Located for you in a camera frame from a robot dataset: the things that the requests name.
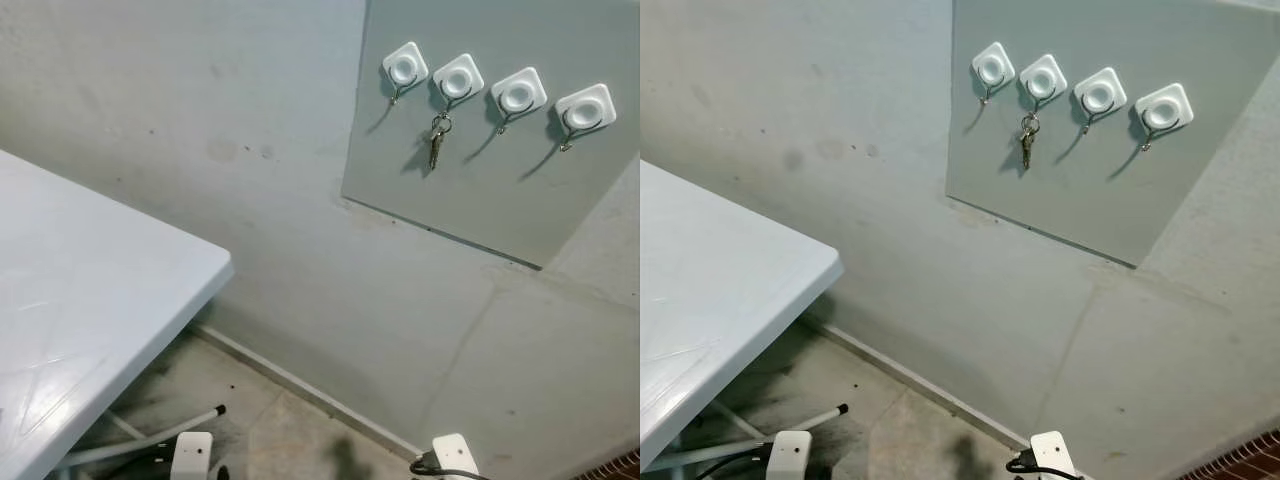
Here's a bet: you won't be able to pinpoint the white square wall hook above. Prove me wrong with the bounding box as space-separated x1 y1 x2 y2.
1134 83 1195 153
431 53 486 117
1073 67 1128 136
489 66 549 136
381 41 430 106
971 41 1017 106
553 83 617 153
1019 54 1069 116

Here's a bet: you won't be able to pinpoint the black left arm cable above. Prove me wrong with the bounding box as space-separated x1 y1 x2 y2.
695 448 773 480

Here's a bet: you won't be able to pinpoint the metal keys on ring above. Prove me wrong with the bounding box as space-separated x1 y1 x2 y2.
428 113 453 173
1018 113 1041 171

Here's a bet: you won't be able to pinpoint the white plastic table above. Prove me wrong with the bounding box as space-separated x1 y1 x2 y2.
0 150 235 480
640 160 844 471

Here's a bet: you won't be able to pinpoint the white table leg tube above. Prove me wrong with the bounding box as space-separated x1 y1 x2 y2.
648 403 850 472
50 404 228 471

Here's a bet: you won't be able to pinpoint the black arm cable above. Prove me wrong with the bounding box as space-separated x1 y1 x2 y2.
409 453 491 480
1005 451 1091 480
695 448 773 480

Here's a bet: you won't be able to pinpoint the grey wall board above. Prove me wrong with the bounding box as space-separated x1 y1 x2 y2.
341 0 641 271
945 0 1280 269

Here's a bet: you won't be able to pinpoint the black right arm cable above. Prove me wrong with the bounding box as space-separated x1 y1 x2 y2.
409 453 491 480
1005 451 1091 480

